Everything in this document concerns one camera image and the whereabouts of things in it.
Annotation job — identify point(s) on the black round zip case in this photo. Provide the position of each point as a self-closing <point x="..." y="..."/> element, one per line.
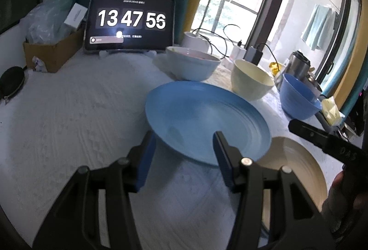
<point x="11" y="81"/>

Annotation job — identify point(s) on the white charger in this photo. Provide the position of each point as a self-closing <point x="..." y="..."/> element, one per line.
<point x="238" y="51"/>

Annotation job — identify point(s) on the yellow packet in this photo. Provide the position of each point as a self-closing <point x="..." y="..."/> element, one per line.
<point x="276" y="67"/>

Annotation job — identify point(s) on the brown cardboard box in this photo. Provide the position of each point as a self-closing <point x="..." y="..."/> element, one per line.
<point x="51" y="57"/>

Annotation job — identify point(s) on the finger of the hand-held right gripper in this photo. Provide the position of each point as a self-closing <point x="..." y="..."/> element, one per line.
<point x="313" y="135"/>

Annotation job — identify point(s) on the small white box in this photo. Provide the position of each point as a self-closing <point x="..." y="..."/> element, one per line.
<point x="75" y="15"/>

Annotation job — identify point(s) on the blue bowl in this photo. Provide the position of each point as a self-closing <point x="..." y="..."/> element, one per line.
<point x="296" y="103"/>

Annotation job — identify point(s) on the black electronic device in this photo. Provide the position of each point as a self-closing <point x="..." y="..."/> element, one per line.
<point x="360" y="117"/>

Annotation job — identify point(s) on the beige plate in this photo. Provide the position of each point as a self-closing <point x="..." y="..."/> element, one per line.
<point x="302" y="169"/>

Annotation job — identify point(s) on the blue plate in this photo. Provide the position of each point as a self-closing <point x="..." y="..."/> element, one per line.
<point x="201" y="112"/>

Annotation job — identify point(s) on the cream bowl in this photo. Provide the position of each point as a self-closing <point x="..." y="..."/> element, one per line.
<point x="250" y="86"/>

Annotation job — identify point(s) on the white textured tablecloth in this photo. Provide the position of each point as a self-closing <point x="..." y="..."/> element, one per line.
<point x="86" y="123"/>

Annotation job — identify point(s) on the person's right forearm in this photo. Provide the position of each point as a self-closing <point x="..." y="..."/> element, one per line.
<point x="339" y="218"/>

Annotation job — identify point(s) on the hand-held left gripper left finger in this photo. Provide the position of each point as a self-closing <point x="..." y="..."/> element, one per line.
<point x="146" y="163"/>

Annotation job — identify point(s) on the hanging light blue towel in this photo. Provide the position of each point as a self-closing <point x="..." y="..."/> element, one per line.
<point x="316" y="28"/>

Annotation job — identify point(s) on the black tablet showing clock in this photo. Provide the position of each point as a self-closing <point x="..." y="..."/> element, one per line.
<point x="129" y="20"/>

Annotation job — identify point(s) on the black charger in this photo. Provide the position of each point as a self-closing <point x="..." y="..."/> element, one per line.
<point x="253" y="55"/>

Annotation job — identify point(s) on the white strawberry print bowl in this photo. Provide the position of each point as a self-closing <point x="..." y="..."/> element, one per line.
<point x="189" y="69"/>

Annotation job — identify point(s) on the yellow tissue pack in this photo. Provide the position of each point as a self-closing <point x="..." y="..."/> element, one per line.
<point x="330" y="112"/>

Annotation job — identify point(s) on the white power strip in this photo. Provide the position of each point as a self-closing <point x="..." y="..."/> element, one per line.
<point x="228" y="62"/>

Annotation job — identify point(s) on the steel tumbler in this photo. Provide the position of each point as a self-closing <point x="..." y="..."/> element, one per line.
<point x="297" y="69"/>

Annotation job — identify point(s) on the steel bowl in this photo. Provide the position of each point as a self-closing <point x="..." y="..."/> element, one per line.
<point x="314" y="81"/>

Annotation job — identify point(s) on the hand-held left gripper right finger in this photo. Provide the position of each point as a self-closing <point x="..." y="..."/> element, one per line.
<point x="222" y="158"/>

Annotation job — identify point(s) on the clear plastic bag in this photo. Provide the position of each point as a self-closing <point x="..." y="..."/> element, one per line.
<point x="49" y="20"/>

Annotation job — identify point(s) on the person's right hand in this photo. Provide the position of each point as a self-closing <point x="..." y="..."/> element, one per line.
<point x="337" y="188"/>

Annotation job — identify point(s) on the white desk lamp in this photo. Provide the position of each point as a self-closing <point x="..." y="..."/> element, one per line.
<point x="195" y="41"/>

